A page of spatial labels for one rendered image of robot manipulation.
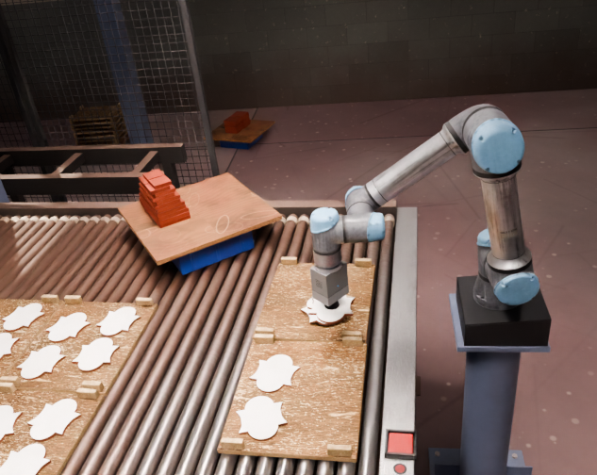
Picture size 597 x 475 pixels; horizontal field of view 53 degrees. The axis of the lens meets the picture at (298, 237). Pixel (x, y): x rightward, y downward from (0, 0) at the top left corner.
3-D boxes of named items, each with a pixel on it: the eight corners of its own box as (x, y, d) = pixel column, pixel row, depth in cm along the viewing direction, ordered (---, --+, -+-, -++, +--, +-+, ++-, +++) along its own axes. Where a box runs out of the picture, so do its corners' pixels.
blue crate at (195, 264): (223, 217, 257) (220, 196, 251) (257, 248, 233) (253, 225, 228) (155, 241, 245) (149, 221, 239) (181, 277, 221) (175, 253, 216)
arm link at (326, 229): (341, 219, 154) (308, 221, 154) (344, 254, 159) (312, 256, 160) (340, 204, 160) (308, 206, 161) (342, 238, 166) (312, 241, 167)
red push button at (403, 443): (413, 437, 151) (413, 434, 150) (412, 457, 146) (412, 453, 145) (389, 435, 152) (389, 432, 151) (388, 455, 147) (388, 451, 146)
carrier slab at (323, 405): (367, 347, 180) (367, 343, 179) (356, 463, 145) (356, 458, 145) (253, 343, 186) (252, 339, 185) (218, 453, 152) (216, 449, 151)
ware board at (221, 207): (228, 175, 268) (227, 171, 267) (282, 219, 230) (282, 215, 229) (118, 211, 249) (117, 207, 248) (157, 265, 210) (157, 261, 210)
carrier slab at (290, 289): (375, 268, 214) (375, 264, 213) (365, 346, 180) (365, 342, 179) (279, 266, 221) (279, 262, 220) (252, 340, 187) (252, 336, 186)
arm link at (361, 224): (380, 200, 164) (339, 204, 164) (385, 221, 154) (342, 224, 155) (381, 225, 168) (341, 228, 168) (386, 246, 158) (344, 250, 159)
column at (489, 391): (521, 451, 250) (545, 282, 205) (541, 538, 219) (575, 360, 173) (427, 449, 256) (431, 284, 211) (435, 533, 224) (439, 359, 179)
